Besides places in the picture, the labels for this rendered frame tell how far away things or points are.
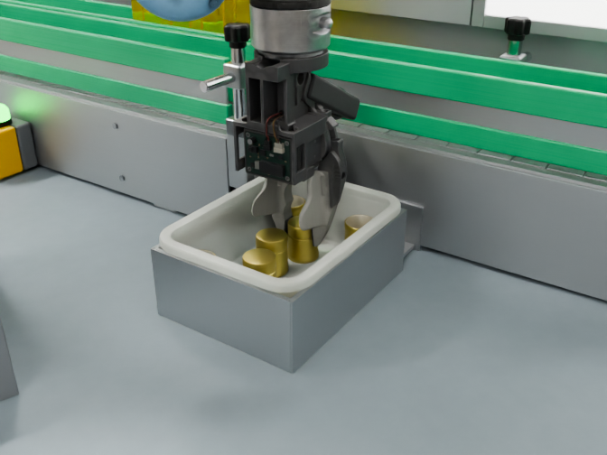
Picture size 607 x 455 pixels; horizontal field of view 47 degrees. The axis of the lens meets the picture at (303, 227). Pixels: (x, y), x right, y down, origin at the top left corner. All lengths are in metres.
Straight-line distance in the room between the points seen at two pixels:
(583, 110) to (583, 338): 0.22
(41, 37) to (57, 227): 0.28
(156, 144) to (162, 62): 0.10
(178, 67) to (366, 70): 0.23
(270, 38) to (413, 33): 0.40
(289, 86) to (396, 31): 0.39
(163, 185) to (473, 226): 0.40
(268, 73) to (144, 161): 0.35
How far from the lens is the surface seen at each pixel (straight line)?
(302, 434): 0.59
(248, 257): 0.70
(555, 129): 0.77
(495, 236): 0.81
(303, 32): 0.65
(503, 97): 0.77
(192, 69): 0.86
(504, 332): 0.73
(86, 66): 1.01
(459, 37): 0.99
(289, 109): 0.66
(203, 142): 0.86
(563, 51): 0.95
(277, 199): 0.76
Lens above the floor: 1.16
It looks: 28 degrees down
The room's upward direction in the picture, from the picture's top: straight up
